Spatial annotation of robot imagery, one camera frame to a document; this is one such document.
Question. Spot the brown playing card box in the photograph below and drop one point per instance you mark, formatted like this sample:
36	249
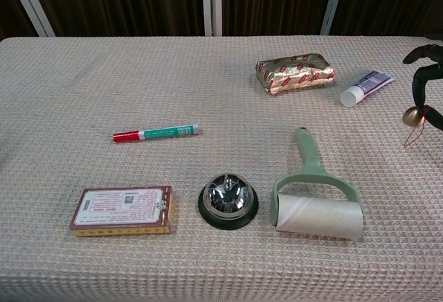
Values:
122	210

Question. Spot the red capped green marker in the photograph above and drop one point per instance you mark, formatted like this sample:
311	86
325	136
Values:
155	133

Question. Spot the green lint roller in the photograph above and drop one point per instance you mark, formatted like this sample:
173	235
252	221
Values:
316	194

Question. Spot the small golden bell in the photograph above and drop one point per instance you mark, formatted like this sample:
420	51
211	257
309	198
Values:
411	116

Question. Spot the gold foil snack pack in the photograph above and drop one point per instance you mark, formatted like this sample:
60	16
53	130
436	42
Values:
296	71

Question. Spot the beige waffle tablecloth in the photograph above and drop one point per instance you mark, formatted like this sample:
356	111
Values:
221	170

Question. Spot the white partition frame post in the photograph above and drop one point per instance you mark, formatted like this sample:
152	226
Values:
333	2
211	2
29	2

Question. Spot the purple white tube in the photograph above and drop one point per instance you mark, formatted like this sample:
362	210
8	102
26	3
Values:
365	87

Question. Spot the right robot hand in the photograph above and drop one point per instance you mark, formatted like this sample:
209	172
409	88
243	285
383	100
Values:
425	84

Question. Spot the chrome desk call bell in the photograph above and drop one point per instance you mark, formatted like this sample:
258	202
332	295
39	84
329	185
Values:
228	199

